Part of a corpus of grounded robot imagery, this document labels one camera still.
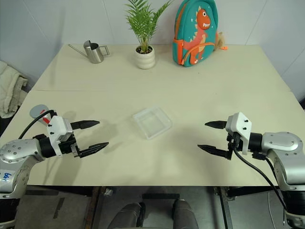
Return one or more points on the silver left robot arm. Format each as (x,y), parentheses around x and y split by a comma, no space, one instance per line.
(16,150)

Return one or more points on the green plant in white pot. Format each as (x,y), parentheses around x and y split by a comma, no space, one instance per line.
(145,59)

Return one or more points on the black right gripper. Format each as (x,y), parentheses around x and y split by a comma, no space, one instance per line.
(233,143)

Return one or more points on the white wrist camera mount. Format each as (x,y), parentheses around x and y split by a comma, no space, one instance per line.
(57,128)
(238,124)

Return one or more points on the teal dinosaur backpack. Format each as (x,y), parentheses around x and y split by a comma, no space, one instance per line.
(190,28)

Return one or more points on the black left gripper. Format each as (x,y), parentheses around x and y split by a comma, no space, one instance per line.
(69,145)

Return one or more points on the dark rounded shape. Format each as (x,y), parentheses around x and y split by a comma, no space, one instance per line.
(184,214)
(128,215)

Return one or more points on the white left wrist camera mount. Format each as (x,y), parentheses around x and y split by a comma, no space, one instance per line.
(57,128)

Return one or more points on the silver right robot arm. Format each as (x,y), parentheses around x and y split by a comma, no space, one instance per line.
(281,143)

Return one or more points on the clear plastic container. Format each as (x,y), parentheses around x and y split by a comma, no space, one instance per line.
(152,122)

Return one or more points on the cream quilted cloth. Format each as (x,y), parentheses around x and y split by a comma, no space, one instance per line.
(9,90)

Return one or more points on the black bar under table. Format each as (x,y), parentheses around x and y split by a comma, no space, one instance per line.
(160,196)

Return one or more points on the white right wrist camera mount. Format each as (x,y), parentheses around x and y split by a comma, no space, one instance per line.
(238,124)

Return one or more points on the steel watering can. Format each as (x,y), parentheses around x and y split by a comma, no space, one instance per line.
(94,53)

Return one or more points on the tan fluffy backpack pendant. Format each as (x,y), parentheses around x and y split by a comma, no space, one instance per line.
(220,40)

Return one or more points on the dark table leg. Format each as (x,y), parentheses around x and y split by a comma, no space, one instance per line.
(96,207)
(225,210)

